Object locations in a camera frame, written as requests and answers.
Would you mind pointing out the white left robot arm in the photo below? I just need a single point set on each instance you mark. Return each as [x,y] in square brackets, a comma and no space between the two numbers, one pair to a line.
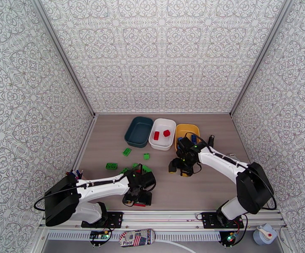
[102,187]

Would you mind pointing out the long green lego brick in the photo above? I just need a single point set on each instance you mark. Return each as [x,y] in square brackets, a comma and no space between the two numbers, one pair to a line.
[147,168]
[124,170]

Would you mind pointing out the long blue lego brick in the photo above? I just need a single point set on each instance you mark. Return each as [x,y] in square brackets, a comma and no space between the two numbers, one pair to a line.
[193,138]

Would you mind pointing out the yellow plastic container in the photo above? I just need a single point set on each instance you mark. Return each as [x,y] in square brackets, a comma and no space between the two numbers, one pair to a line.
[186,128]

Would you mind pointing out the dark teal plastic container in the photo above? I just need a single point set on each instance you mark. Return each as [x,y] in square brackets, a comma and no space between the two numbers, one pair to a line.
[139,132]

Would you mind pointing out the flat green lego plate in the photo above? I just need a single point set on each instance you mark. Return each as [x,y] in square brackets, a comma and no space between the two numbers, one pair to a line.
[127,151]

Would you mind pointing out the aluminium frame post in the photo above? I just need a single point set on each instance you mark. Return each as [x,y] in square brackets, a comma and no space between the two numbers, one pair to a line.
[260,60]
[62,57]

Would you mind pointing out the small red lego brick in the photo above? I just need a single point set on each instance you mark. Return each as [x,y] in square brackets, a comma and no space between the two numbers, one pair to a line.
[166,132]

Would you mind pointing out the aluminium front rail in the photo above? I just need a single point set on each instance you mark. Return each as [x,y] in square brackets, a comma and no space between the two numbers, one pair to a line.
[162,219]

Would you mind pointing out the pen holder with pens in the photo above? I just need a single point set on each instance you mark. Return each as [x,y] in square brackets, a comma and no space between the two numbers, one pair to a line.
[74,173]

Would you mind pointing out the aluminium side rail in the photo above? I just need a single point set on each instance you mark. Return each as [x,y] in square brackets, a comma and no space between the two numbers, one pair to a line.
[87,136]

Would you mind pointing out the light blue round dispenser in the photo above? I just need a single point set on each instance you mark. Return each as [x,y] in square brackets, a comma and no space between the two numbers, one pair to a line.
[265,235]

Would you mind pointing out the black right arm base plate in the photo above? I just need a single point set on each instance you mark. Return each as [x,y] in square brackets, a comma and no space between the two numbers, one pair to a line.
[209,220]

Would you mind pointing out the white plastic container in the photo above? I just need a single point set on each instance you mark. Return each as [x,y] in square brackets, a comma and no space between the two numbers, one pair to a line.
[162,143]

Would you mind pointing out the small green lego brick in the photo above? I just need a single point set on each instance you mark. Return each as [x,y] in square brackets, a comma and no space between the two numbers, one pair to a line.
[146,156]
[135,164]

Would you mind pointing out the circuit board with green light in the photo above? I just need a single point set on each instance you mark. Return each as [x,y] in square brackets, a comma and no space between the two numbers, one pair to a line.
[231,238]

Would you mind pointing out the black handheld tool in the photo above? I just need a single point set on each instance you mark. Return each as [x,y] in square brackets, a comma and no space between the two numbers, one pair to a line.
[211,140]

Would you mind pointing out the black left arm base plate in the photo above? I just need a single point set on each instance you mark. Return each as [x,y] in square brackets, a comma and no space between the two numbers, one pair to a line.
[115,219]

